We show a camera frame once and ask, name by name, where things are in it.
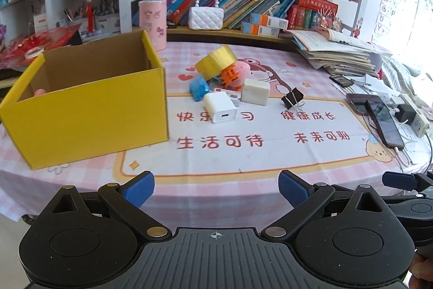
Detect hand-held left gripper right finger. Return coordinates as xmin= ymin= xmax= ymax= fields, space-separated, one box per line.
xmin=260 ymin=170 xmax=386 ymax=240

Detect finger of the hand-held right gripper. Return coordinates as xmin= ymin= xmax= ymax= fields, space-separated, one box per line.
xmin=382 ymin=171 xmax=433 ymax=193

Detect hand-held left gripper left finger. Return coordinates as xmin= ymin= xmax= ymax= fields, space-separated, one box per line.
xmin=47 ymin=170 xmax=172 ymax=240

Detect yellow cardboard box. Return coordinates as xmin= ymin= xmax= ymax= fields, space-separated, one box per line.
xmin=0 ymin=29 xmax=170 ymax=170

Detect blue clay packet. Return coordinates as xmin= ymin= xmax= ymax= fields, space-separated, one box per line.
xmin=189 ymin=76 xmax=211 ymax=103

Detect orange claw hair clip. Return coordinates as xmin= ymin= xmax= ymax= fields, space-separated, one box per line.
xmin=216 ymin=67 xmax=243 ymax=90

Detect pink plush hair clip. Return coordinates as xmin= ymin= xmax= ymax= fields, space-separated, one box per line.
xmin=233 ymin=60 xmax=254 ymax=86

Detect person's right hand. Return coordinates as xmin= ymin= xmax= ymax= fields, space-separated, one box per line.
xmin=409 ymin=252 xmax=433 ymax=289

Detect large black smartphone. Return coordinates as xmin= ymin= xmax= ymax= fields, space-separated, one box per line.
xmin=365 ymin=100 xmax=405 ymax=149

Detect white power strip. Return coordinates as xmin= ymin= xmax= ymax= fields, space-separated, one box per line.
xmin=389 ymin=93 xmax=431 ymax=138

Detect pink checked printed tablecloth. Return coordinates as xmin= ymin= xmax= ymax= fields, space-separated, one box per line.
xmin=0 ymin=40 xmax=433 ymax=225

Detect black plug adapter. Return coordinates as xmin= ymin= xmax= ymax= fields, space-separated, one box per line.
xmin=394 ymin=103 xmax=416 ymax=122

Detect black binder clip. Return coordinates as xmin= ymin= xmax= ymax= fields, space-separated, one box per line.
xmin=281 ymin=87 xmax=305 ymax=112

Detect grey smartphone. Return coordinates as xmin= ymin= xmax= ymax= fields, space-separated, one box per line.
xmin=346 ymin=93 xmax=386 ymax=115

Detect white cube charger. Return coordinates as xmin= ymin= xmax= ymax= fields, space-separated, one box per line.
xmin=241 ymin=78 xmax=270 ymax=106

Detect small white red-label box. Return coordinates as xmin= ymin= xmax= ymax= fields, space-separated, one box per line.
xmin=214 ymin=87 xmax=242 ymax=107

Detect small black phone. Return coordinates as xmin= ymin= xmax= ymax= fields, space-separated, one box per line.
xmin=330 ymin=74 xmax=354 ymax=88

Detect stack of papers and booklets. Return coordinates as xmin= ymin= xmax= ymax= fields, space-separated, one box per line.
xmin=287 ymin=28 xmax=383 ymax=77

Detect yellow tape roll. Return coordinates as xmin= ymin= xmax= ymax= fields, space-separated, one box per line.
xmin=194 ymin=45 xmax=237 ymax=80

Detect orange and white carton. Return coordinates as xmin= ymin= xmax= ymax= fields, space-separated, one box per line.
xmin=250 ymin=13 xmax=289 ymax=30
xmin=241 ymin=21 xmax=281 ymax=38

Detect pink cylinder container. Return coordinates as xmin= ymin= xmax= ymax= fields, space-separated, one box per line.
xmin=139 ymin=0 xmax=168 ymax=51

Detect white tape roll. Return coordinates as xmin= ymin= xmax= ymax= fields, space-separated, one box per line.
xmin=25 ymin=47 xmax=45 ymax=60

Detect white desk pen organizer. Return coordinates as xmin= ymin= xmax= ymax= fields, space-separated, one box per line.
xmin=32 ymin=0 xmax=121 ymax=34

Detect red dress figurine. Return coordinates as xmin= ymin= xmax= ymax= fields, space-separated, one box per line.
xmin=85 ymin=0 xmax=96 ymax=33

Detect red wrapping paper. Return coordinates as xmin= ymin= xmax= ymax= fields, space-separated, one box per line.
xmin=0 ymin=23 xmax=82 ymax=70

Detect thick red dictionary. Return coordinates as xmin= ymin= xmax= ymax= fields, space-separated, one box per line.
xmin=296 ymin=0 xmax=339 ymax=15

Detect row of colourful books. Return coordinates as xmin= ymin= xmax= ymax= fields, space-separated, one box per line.
xmin=162 ymin=0 xmax=297 ymax=30

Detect white charging cable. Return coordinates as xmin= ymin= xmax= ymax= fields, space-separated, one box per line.
xmin=392 ymin=146 xmax=414 ymax=168

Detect white flat wall charger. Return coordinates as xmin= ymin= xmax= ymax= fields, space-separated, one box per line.
xmin=203 ymin=92 xmax=237 ymax=124

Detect alphabet wall poster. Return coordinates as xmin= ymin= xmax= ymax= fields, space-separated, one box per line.
xmin=371 ymin=0 xmax=422 ymax=46

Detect white quilted pearl-handle handbag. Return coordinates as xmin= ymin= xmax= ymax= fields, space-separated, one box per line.
xmin=188 ymin=0 xmax=224 ymax=31

